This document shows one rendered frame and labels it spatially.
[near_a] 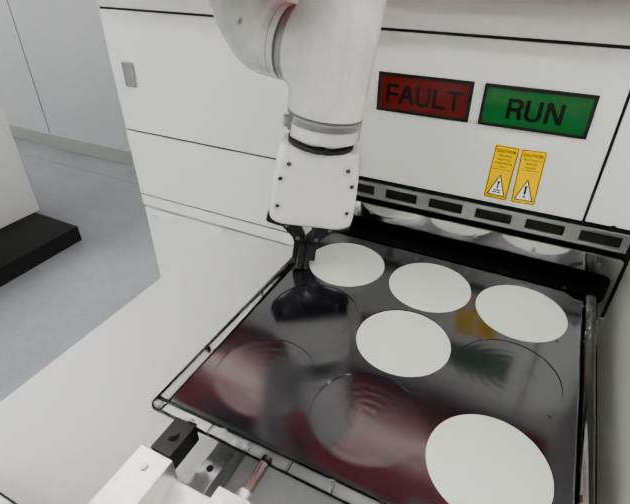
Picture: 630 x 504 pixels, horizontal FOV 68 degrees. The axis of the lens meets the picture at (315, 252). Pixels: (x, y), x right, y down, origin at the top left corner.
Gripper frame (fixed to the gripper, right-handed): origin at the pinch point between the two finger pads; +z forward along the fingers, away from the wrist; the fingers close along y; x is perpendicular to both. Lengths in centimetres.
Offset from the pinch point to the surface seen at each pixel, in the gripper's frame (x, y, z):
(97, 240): 150, -92, 106
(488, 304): -8.7, 22.1, -1.0
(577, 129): -1.0, 28.0, -20.6
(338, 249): 3.3, 5.0, 1.3
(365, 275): -2.8, 8.1, 0.9
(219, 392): -21.2, -7.7, 3.3
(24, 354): 72, -90, 106
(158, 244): 31.5, -27.9, 23.1
